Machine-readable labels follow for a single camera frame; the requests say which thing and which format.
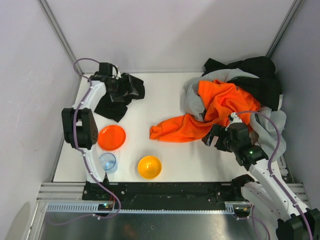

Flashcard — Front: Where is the white box under cloths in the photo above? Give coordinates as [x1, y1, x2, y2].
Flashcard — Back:
[278, 94, 284, 110]

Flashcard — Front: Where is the right aluminium frame post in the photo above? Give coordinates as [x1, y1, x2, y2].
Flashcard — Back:
[265, 0, 305, 58]

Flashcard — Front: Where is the small black cloth garment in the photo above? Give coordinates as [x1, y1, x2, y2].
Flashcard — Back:
[94, 73, 146, 123]

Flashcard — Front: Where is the orange plastic plate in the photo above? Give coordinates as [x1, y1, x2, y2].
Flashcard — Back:
[97, 124, 126, 151]

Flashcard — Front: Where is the yellow plastic bowl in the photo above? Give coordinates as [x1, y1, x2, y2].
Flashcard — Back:
[137, 156, 163, 180]

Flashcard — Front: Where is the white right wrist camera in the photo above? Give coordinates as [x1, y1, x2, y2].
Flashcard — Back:
[225, 112, 243, 131]

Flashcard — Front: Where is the grey sweatshirt cloth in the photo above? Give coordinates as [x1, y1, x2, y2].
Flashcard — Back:
[182, 69, 287, 162]

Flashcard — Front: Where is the orange cloth garment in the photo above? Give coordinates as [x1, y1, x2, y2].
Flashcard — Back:
[149, 79, 261, 143]

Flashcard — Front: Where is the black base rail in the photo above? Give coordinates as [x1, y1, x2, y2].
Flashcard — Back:
[82, 181, 241, 213]

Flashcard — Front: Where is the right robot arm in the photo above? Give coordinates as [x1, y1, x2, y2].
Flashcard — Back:
[202, 122, 320, 240]

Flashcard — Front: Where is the clear blue plastic cup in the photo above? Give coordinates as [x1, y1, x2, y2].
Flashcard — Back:
[99, 152, 118, 174]

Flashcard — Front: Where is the left aluminium frame post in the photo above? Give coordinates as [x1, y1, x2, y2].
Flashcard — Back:
[37, 0, 77, 64]

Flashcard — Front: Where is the aluminium frame post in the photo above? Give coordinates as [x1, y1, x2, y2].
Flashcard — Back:
[265, 0, 305, 58]
[37, 0, 77, 64]

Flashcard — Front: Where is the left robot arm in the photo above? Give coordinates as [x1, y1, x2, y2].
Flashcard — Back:
[61, 62, 143, 183]

